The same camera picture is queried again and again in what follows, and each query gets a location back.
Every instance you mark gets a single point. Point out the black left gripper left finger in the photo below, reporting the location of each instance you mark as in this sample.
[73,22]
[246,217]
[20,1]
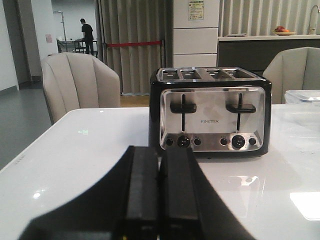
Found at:
[122,205]

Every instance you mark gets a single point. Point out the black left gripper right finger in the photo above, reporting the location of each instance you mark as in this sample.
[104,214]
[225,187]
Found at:
[190,208]

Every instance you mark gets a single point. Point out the black silver four-slot toaster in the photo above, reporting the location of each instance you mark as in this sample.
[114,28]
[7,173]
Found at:
[218,112]

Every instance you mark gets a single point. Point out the beige chair left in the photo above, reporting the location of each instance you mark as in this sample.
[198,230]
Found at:
[78,81]

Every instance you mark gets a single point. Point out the beige chair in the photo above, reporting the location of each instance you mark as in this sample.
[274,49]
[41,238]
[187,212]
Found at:
[293,69]
[78,81]

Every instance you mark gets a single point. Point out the clear plastic food container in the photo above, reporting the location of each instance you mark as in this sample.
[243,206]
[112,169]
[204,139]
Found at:
[302,97]

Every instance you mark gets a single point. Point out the red barrier belt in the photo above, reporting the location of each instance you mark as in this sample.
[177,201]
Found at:
[133,44]

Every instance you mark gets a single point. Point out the metal cart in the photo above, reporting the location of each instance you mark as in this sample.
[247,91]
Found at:
[73,46]

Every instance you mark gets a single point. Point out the dark kitchen counter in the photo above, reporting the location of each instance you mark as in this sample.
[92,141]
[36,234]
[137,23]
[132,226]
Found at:
[254,53]

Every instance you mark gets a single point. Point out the beige chair right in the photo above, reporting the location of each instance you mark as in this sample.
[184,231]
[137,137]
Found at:
[293,69]

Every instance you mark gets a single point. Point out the person in black clothes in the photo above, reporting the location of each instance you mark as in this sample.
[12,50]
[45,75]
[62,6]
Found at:
[88,38]

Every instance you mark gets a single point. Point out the white refrigerator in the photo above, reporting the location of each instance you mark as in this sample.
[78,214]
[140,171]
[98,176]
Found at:
[195,33]

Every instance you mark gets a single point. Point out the fruit plate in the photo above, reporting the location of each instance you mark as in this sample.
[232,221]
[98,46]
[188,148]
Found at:
[282,31]

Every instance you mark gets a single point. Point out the silver faucet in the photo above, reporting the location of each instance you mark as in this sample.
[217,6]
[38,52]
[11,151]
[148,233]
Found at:
[313,20]

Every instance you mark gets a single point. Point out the barrier stanchion post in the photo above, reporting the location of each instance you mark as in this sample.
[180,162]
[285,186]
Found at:
[163,53]

